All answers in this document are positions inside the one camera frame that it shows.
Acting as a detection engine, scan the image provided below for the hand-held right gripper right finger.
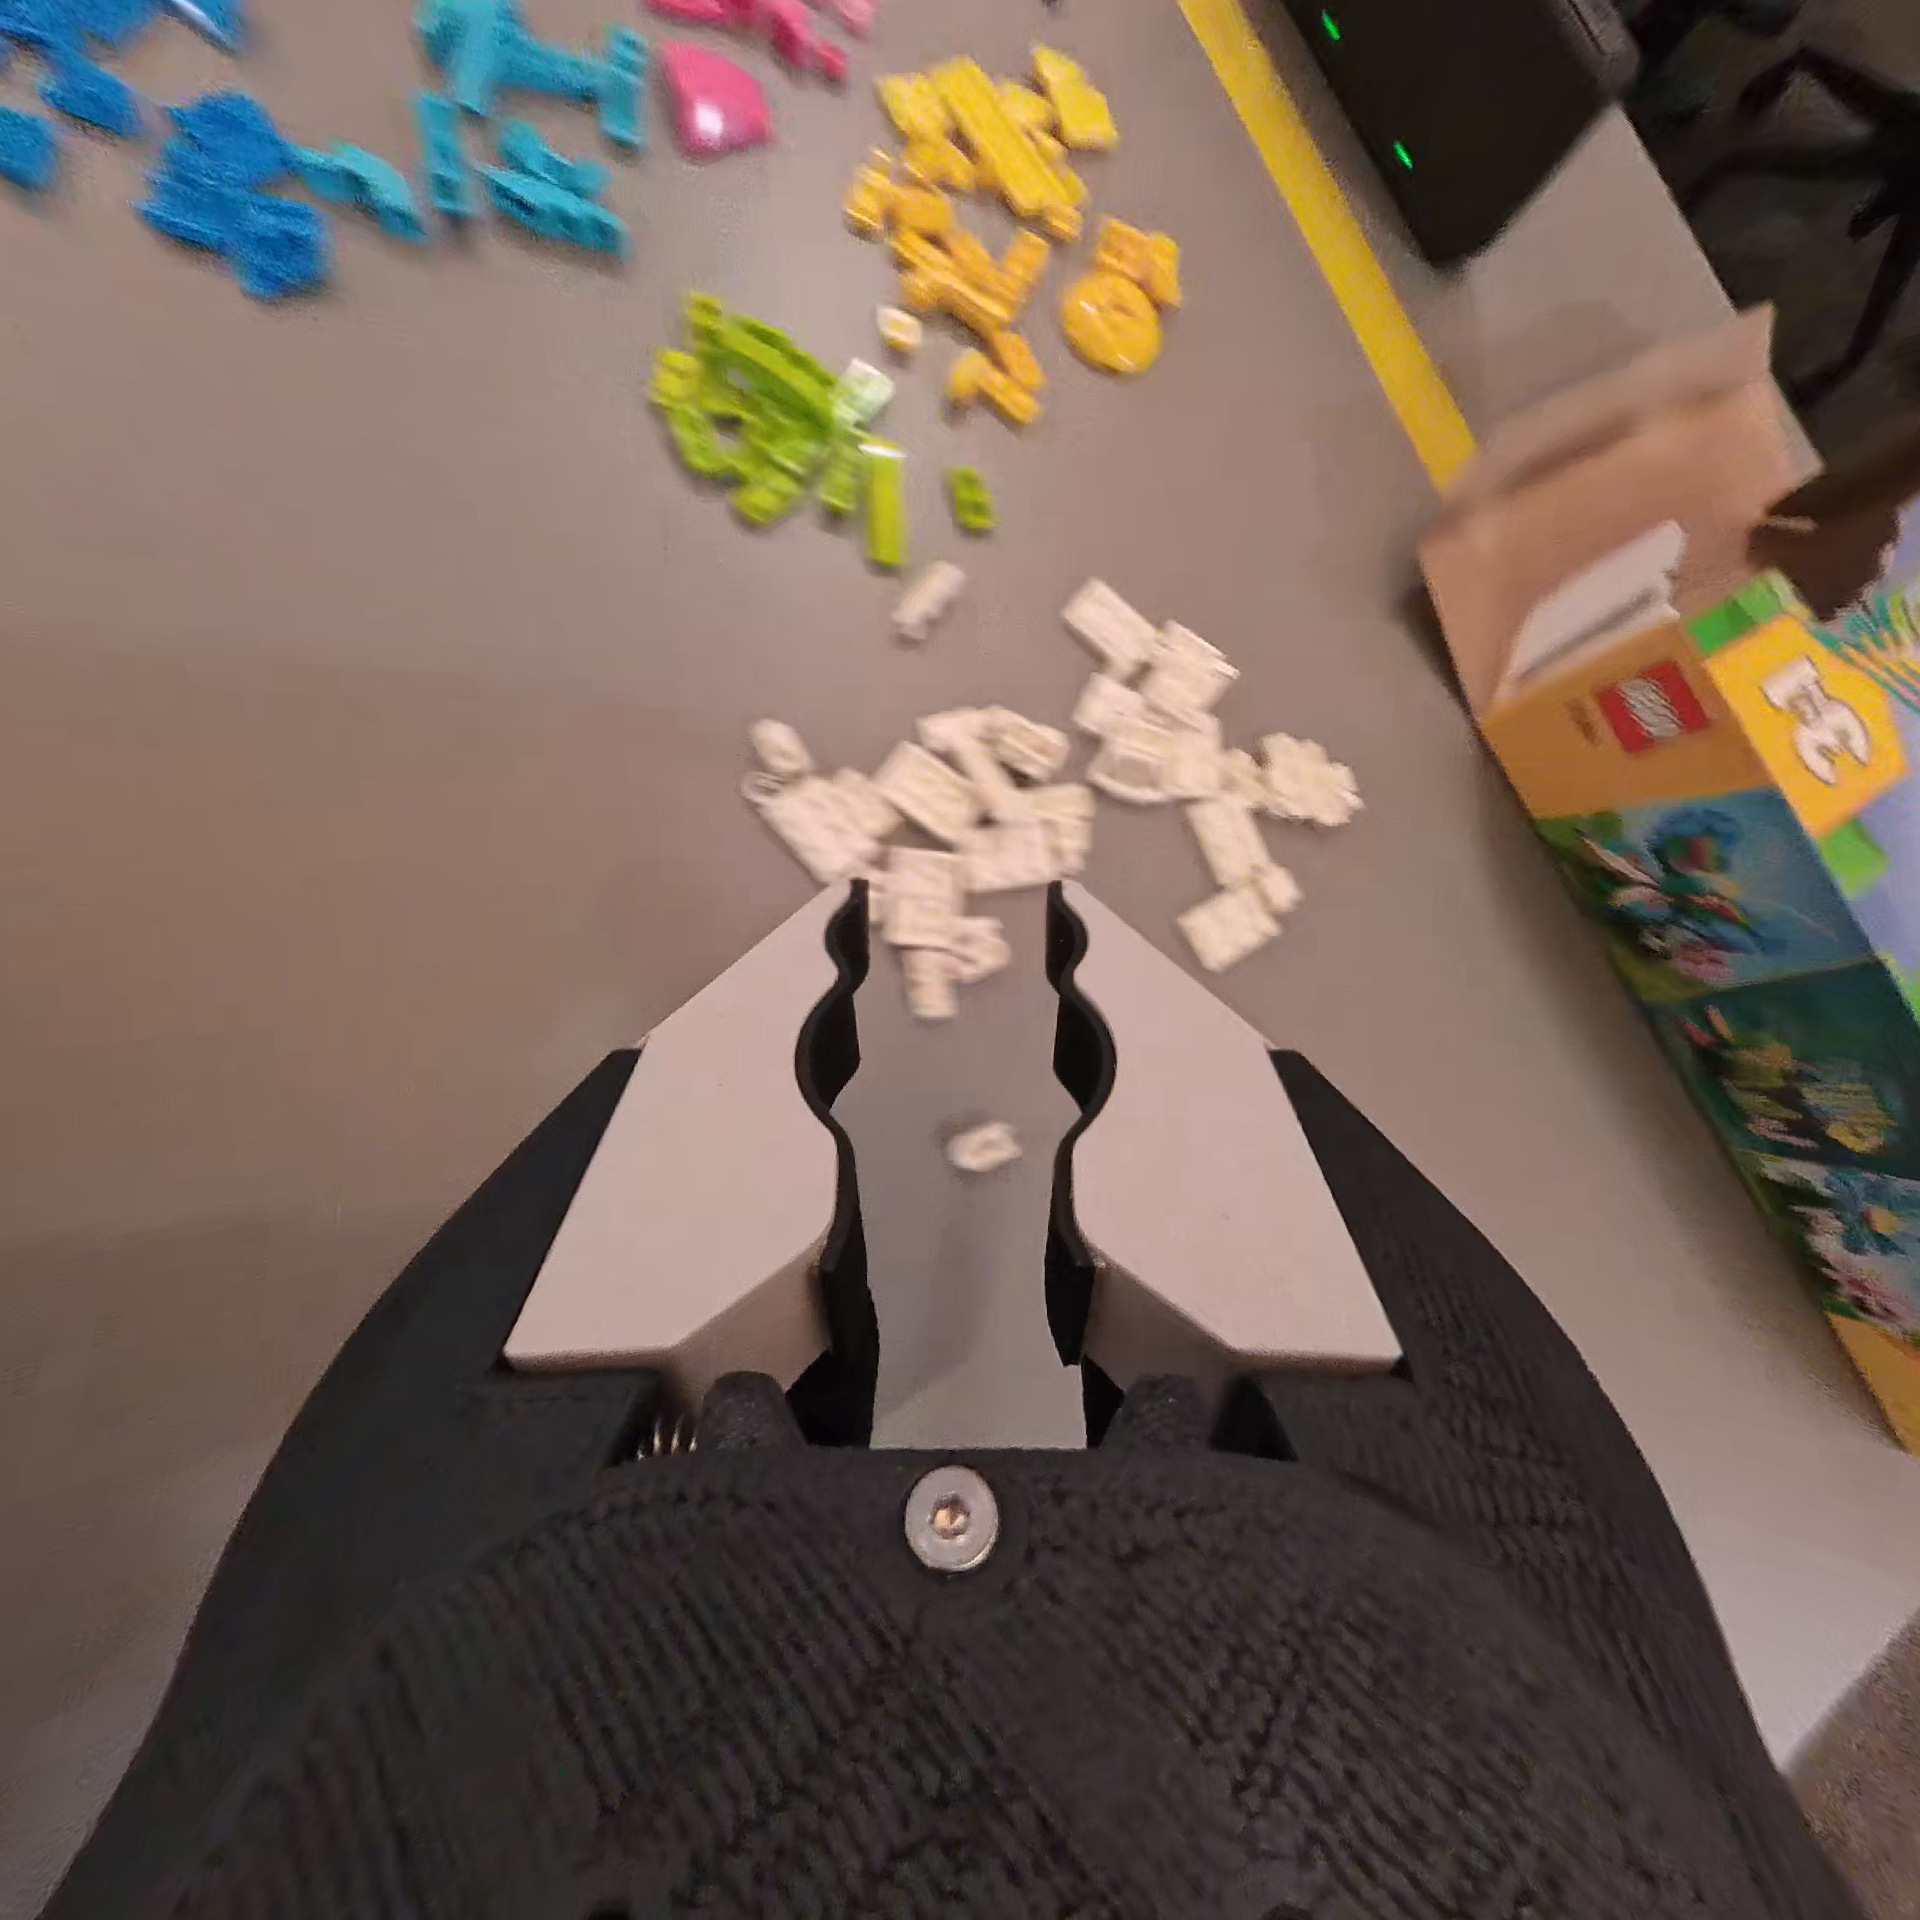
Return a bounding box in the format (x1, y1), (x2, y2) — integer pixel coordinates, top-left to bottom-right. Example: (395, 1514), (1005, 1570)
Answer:
(1042, 880), (1408, 1449)

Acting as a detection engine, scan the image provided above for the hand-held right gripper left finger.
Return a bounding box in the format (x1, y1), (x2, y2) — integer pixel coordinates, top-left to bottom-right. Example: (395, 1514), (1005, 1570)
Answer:
(503, 880), (881, 1449)

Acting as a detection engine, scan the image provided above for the pile of white lego pieces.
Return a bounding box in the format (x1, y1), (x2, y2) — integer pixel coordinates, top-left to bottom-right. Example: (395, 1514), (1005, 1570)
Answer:
(737, 576), (1367, 1025)

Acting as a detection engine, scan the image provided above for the colourful lego set box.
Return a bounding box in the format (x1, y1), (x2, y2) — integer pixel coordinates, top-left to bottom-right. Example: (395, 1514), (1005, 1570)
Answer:
(1414, 305), (1920, 1454)

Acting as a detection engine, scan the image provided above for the pile of lime lego pieces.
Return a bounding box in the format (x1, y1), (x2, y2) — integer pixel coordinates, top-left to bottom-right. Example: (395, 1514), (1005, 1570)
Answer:
(646, 292), (998, 571)

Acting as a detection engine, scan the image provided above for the pile of yellow lego pieces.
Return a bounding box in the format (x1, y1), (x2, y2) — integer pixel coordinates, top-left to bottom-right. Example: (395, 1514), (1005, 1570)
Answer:
(842, 46), (1185, 425)

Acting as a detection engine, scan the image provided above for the pile of turquoise lego pieces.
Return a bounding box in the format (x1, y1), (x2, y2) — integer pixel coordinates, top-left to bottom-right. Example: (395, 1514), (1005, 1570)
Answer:
(407, 0), (654, 260)

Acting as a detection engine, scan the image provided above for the pile of blue lego pieces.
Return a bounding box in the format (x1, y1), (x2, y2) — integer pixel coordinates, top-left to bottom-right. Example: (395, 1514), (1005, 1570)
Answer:
(0, 0), (429, 302)

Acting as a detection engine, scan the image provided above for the pile of pink lego pieces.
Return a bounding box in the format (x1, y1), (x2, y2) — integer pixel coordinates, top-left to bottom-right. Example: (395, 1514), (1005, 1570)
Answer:
(645, 0), (881, 162)

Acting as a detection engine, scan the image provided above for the white paper packet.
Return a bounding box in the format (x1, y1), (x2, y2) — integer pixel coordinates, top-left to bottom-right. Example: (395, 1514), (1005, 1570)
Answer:
(1504, 520), (1683, 695)

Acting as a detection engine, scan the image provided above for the yellow tape strip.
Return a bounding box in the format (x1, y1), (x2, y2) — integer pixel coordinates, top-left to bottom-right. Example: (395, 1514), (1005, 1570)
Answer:
(1175, 0), (1481, 496)

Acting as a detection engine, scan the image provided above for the black device with green lights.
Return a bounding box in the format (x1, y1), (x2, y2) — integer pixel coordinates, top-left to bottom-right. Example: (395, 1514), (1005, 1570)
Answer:
(1280, 0), (1648, 273)

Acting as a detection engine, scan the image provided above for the black office chair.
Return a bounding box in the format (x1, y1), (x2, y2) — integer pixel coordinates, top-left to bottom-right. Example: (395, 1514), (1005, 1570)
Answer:
(1627, 0), (1920, 401)

